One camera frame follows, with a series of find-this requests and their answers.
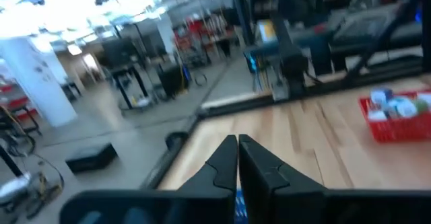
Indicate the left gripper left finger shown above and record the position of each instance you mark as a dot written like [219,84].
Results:
[202,200]

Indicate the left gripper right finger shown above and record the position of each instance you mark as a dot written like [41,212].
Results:
[286,200]

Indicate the white printed charger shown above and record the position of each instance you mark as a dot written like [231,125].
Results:
[404,108]

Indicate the blue plastic basket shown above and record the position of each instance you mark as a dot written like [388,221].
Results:
[240,207]

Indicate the black flat case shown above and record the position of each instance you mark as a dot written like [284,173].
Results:
[91,156]

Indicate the black computer tower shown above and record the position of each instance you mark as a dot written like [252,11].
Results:
[173,79]

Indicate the red plastic basket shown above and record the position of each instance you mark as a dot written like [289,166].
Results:
[400,130]

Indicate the black standing desk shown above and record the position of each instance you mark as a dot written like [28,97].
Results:
[129,72]

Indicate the person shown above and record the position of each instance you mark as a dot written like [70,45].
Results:
[225,47]

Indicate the shelf with red bins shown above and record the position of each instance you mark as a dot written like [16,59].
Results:
[202,35]

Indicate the black desk monitor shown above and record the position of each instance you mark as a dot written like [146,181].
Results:
[121,52]

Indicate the yellow white container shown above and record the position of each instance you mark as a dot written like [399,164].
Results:
[267,30]

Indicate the white column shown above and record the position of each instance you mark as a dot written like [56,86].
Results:
[166,32]
[37,82]

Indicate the black backlit keyboard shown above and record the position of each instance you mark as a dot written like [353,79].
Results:
[363,27]

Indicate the black stand pole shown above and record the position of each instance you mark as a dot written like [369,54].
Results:
[240,12]

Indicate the red black cart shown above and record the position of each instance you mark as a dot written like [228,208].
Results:
[13,103]

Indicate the grey metal bracket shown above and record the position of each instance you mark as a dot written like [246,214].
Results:
[280,92]

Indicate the black vertical frame post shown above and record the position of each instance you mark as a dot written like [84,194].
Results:
[427,25]

